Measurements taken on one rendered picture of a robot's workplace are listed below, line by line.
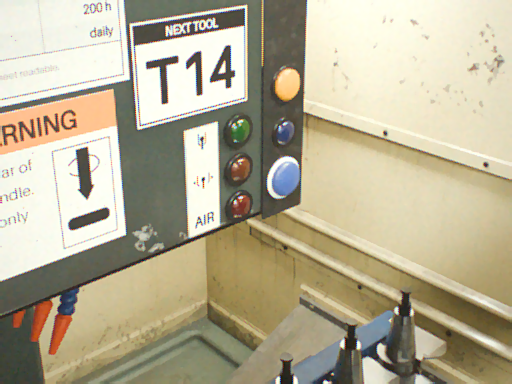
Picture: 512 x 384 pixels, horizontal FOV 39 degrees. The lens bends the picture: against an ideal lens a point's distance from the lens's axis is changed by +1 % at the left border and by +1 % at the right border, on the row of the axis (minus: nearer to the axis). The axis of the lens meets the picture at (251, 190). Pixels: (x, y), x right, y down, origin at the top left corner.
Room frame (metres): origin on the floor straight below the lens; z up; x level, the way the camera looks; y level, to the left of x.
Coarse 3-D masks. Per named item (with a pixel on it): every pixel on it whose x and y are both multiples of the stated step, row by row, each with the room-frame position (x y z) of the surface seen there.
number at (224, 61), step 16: (192, 48) 0.48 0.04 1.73; (208, 48) 0.49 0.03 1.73; (224, 48) 0.50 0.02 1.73; (192, 64) 0.48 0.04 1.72; (208, 64) 0.49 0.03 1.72; (224, 64) 0.50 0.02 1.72; (192, 80) 0.48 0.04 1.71; (208, 80) 0.49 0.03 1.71; (224, 80) 0.50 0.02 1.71; (192, 96) 0.48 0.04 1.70; (208, 96) 0.49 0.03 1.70; (224, 96) 0.50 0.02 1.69
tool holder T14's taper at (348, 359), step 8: (344, 352) 0.73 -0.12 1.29; (352, 352) 0.73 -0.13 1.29; (360, 352) 0.73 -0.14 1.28; (336, 360) 0.74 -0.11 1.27; (344, 360) 0.73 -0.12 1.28; (352, 360) 0.73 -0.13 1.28; (360, 360) 0.73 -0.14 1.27; (336, 368) 0.74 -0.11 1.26; (344, 368) 0.73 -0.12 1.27; (352, 368) 0.73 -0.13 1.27; (360, 368) 0.73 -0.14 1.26; (336, 376) 0.73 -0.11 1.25; (344, 376) 0.73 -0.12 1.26; (352, 376) 0.72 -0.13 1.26; (360, 376) 0.73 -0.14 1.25
